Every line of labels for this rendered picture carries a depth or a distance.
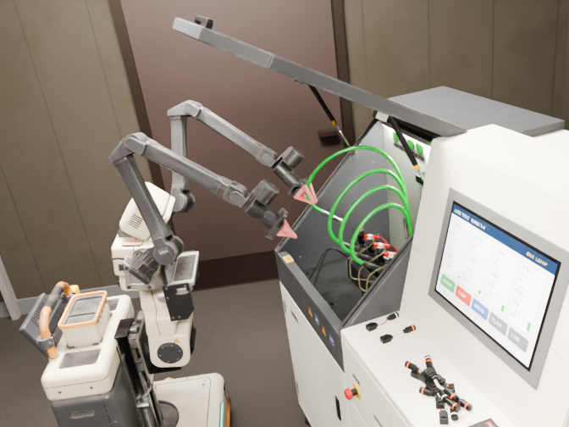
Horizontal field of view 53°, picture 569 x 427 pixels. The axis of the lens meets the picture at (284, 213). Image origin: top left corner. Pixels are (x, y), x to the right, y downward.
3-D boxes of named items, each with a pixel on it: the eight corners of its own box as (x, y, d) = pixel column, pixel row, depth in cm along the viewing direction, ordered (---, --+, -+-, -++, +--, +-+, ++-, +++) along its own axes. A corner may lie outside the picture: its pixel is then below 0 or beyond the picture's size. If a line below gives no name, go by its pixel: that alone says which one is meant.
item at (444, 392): (397, 374, 165) (396, 358, 163) (429, 362, 167) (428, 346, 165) (442, 428, 145) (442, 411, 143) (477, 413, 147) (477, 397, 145)
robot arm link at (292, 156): (267, 158, 230) (260, 158, 222) (285, 136, 228) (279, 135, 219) (288, 179, 229) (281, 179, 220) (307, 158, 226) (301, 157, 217)
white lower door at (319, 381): (298, 401, 283) (279, 284, 254) (302, 400, 283) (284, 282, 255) (355, 507, 226) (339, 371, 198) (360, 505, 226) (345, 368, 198)
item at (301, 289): (282, 284, 253) (277, 252, 246) (291, 281, 254) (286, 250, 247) (339, 368, 199) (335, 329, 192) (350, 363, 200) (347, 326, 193)
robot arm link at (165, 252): (112, 145, 198) (98, 148, 188) (145, 129, 195) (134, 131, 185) (168, 260, 205) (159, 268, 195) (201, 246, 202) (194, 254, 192)
